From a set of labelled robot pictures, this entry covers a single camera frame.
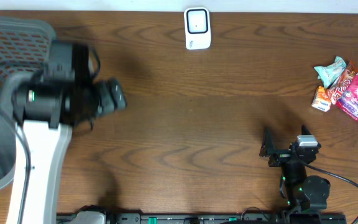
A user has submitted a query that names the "grey plastic mesh basket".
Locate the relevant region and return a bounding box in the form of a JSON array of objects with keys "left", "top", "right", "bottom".
[{"left": 0, "top": 16, "right": 56, "bottom": 190}]

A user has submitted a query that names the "orange-red snack bar wrapper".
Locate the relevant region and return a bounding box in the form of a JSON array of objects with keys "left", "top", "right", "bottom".
[{"left": 326, "top": 60, "right": 357, "bottom": 105}]

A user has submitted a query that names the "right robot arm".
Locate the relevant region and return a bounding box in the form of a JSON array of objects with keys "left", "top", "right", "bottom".
[{"left": 259, "top": 126, "right": 331, "bottom": 223}]

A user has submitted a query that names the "mint green wipes pack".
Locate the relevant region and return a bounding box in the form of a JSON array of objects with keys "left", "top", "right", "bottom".
[{"left": 314, "top": 56, "right": 346, "bottom": 89}]

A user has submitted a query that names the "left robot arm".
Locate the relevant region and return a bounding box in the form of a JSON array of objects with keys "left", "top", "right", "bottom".
[{"left": 6, "top": 40, "right": 127, "bottom": 223}]

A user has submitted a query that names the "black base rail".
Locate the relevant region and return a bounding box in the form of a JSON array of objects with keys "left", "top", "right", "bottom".
[{"left": 56, "top": 211, "right": 347, "bottom": 224}]

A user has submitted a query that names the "small orange tissue pack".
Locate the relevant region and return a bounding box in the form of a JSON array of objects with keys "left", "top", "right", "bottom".
[{"left": 311, "top": 86, "right": 331, "bottom": 112}]

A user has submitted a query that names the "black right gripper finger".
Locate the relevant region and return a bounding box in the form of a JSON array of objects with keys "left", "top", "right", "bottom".
[
  {"left": 259, "top": 128, "right": 274, "bottom": 157},
  {"left": 301, "top": 125, "right": 321, "bottom": 149}
]

